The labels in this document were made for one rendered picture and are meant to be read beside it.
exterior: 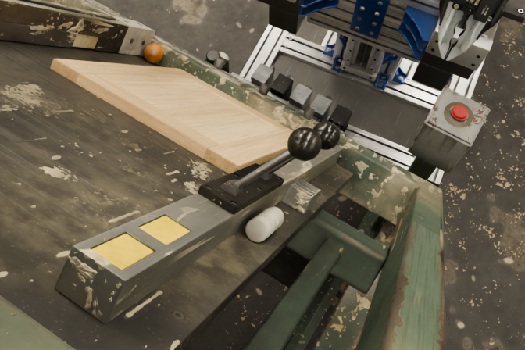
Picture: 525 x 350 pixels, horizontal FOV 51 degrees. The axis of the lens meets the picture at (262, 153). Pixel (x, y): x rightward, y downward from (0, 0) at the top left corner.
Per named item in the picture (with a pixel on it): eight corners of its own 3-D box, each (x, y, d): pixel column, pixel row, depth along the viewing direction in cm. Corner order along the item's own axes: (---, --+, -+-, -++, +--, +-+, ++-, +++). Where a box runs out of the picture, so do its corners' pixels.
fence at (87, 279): (335, 163, 131) (343, 148, 130) (105, 325, 41) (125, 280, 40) (316, 152, 132) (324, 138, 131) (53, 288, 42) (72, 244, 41)
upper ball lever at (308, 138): (237, 205, 67) (330, 148, 63) (226, 212, 63) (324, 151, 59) (221, 178, 67) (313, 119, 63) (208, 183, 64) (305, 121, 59)
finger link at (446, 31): (420, 63, 84) (446, 8, 79) (427, 48, 89) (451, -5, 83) (440, 71, 84) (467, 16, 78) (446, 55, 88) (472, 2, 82)
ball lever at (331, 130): (267, 188, 78) (348, 139, 74) (258, 193, 75) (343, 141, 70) (253, 165, 79) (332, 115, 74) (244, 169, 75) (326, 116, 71)
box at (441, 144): (466, 140, 148) (491, 107, 131) (448, 176, 144) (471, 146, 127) (425, 119, 150) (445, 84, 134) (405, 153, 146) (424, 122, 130)
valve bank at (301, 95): (362, 141, 168) (376, 101, 146) (338, 178, 163) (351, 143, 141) (223, 66, 178) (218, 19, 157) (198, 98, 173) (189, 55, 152)
